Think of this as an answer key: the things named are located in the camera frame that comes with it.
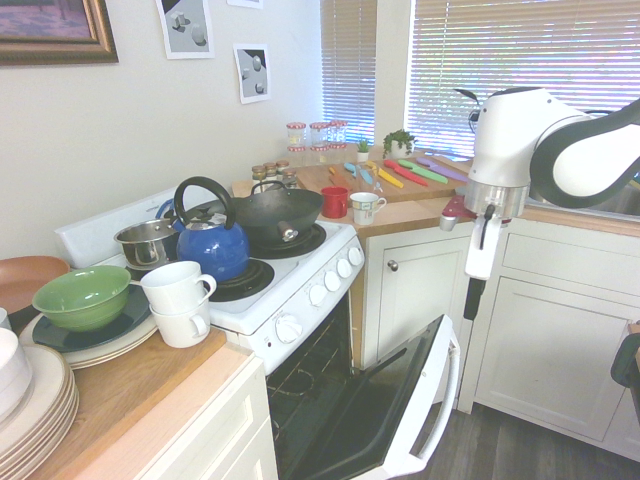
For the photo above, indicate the cream dinner plate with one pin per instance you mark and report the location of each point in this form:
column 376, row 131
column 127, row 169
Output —
column 120, row 359

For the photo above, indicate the red knife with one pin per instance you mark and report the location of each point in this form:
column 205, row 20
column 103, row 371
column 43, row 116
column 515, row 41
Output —
column 405, row 173

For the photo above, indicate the metal oven rack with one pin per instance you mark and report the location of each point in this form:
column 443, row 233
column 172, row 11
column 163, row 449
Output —
column 310, row 360

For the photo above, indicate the wide window blind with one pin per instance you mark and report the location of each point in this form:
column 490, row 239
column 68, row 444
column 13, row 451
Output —
column 500, row 50

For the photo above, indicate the steel sink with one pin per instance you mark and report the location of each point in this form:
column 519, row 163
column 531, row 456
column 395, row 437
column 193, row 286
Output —
column 620, row 202

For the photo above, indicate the purple knife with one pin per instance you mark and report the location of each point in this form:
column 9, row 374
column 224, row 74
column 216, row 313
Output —
column 442, row 171

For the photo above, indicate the beige rimmed plate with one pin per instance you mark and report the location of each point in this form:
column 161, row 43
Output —
column 60, row 427
column 56, row 442
column 47, row 390
column 47, row 457

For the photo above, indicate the white sink cabinet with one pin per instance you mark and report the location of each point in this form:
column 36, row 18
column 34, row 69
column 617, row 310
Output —
column 550, row 340

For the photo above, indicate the green knife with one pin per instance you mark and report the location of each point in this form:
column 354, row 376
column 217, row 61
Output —
column 420, row 172

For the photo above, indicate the white plate counter cabinet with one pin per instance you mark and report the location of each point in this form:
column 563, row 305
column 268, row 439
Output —
column 210, row 425

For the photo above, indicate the tiny potted succulent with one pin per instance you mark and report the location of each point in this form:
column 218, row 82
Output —
column 363, row 150

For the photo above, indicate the white bowl stack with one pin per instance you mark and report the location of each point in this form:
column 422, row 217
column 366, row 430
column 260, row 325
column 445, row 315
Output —
column 12, row 370

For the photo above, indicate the small grey shapes paper print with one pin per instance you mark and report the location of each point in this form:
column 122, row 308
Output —
column 252, row 74

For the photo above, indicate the white stove knob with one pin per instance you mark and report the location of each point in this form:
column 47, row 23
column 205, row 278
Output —
column 344, row 268
column 317, row 295
column 332, row 281
column 355, row 256

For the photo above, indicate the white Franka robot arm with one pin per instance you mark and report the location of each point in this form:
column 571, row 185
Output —
column 505, row 140

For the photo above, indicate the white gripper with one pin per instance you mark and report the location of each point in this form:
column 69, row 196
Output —
column 479, row 262

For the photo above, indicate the white oven dial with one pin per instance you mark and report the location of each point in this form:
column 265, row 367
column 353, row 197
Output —
column 289, row 330

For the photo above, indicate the glass jar red checkered lid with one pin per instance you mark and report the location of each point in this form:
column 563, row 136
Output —
column 319, row 135
column 338, row 153
column 320, row 155
column 296, row 135
column 338, row 132
column 296, row 156

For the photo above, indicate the white ceramic mug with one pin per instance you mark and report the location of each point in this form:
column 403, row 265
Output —
column 177, row 327
column 172, row 287

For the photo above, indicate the wooden cutting board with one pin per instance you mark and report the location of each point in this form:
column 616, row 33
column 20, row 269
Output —
column 320, row 179

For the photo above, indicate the small spice jar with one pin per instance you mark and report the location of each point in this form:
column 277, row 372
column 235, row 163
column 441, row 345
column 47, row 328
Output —
column 258, row 174
column 290, row 179
column 270, row 171
column 283, row 167

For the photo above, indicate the gold framed painting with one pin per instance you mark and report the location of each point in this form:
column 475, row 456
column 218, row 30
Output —
column 50, row 30

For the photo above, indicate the dark green object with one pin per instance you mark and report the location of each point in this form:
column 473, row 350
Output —
column 625, row 360

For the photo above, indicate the orange knife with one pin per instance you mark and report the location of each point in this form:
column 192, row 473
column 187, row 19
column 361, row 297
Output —
column 336, row 178

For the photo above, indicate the white patterned mug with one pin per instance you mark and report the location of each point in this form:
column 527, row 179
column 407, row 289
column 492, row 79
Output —
column 364, row 210

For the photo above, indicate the large grey shapes paper print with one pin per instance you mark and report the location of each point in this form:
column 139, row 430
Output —
column 185, row 27

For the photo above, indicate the dark blue plate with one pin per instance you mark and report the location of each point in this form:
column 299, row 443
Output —
column 131, row 325

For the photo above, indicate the white cabinet door with knob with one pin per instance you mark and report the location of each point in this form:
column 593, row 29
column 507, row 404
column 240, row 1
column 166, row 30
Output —
column 425, row 300

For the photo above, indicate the leafy plant in white pot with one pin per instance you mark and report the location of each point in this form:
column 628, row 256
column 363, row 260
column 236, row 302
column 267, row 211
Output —
column 399, row 142

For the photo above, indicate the narrow window blind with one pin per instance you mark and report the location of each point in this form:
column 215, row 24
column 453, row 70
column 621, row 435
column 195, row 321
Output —
column 347, row 75

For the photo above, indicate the red mug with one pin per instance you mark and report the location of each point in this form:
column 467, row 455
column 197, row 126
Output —
column 334, row 202

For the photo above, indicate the blue knife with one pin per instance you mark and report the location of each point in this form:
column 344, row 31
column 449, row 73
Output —
column 351, row 169

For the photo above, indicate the yellow knife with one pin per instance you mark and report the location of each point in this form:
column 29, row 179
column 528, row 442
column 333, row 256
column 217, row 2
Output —
column 386, row 175

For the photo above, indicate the stainless steel saucepan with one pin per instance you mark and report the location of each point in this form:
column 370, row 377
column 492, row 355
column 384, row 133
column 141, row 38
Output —
column 145, row 245

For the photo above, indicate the black wok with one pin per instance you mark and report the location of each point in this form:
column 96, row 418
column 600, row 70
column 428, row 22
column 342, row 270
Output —
column 280, row 206

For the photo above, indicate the white electric stove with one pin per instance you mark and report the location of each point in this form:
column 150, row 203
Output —
column 285, row 280

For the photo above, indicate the black coil burner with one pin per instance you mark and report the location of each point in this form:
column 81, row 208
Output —
column 305, row 242
column 255, row 280

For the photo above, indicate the dark plate stack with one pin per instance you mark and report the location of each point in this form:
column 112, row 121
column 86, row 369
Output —
column 145, row 338

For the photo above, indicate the green ceramic bowl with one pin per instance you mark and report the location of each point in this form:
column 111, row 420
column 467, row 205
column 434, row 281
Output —
column 82, row 300

